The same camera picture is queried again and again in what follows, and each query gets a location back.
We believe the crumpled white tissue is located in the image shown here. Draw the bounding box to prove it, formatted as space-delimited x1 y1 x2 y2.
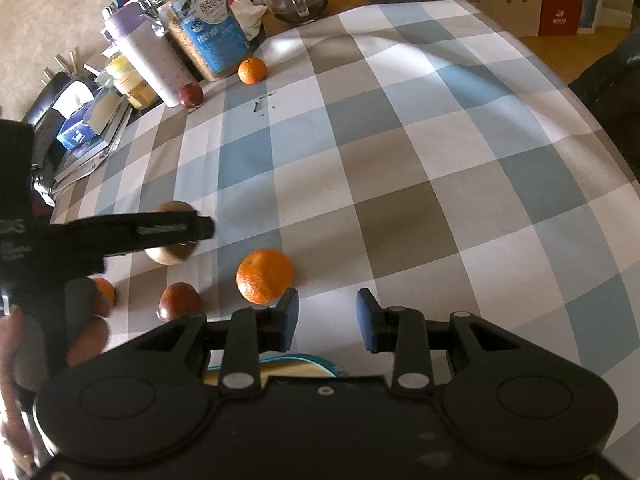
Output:
232 0 271 38

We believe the brown kiwi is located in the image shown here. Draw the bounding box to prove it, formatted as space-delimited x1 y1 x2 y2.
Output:
144 200 197 267

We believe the blue-label glass jar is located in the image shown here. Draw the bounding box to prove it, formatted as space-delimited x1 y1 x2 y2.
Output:
135 0 253 82

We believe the red paper bag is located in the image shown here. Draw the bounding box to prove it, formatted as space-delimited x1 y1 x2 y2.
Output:
539 0 584 37

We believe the dark cloth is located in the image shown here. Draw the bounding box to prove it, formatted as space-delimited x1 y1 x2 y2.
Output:
570 30 640 183

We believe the stack of papers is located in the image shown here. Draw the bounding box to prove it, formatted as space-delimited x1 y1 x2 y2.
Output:
50 125 126 196

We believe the white cylindrical container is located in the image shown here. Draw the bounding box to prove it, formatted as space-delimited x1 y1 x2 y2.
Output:
102 2 198 108

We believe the dark red plum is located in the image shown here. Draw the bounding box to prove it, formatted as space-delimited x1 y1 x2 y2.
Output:
179 83 205 109

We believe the purple plum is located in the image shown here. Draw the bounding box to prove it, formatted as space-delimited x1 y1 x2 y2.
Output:
157 282 203 322

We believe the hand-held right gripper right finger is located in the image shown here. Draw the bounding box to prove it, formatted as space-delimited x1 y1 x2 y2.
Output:
356 288 521 395

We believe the person's left hand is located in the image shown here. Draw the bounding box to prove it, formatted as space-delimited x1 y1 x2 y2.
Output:
0 306 112 393

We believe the checked tablecloth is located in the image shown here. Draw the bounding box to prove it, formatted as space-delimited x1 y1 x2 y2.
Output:
47 0 640 396

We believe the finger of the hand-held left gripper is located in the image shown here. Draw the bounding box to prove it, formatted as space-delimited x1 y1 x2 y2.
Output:
100 210 216 259

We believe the gold metal tray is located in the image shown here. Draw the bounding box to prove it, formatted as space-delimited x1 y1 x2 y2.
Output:
202 351 346 388

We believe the black leather sofa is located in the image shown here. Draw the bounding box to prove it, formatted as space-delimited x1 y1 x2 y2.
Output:
22 71 98 128

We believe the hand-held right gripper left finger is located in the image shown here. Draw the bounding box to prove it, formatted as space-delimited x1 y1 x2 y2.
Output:
135 287 301 395

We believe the stack of books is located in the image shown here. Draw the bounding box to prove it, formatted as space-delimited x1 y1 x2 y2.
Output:
52 105 133 181

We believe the blue tissue pack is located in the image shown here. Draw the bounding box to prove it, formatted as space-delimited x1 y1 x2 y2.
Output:
56 87 128 148

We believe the yellow-lid glass jar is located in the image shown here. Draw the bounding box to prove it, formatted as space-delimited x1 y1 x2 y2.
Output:
107 55 161 110

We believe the small orange mandarin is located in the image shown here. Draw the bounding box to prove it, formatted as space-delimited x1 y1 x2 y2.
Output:
238 57 267 85

